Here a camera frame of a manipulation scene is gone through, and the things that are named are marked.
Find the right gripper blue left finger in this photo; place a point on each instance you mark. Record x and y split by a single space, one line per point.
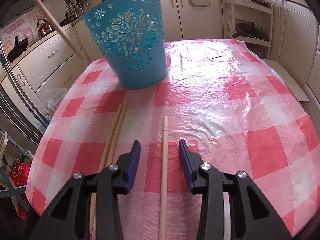
133 165

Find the wooden chopstick left pair outer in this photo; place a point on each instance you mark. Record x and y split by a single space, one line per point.
102 165

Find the wooden chopstick left pair inner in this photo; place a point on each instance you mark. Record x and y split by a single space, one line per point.
115 135

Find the white tiered storage cart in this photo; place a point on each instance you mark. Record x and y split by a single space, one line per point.
251 22

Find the steel kettle on stove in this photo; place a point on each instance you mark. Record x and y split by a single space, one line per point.
44 28

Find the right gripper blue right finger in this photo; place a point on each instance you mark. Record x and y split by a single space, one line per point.
187 163

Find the teal perforated plastic basket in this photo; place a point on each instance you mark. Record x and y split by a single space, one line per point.
130 36

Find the black wok pan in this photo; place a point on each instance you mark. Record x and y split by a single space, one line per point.
18 49

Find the red white checkered tablecloth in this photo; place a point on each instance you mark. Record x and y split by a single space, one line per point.
219 97

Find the wooden chopstick pair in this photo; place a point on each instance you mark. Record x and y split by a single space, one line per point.
102 165
115 135

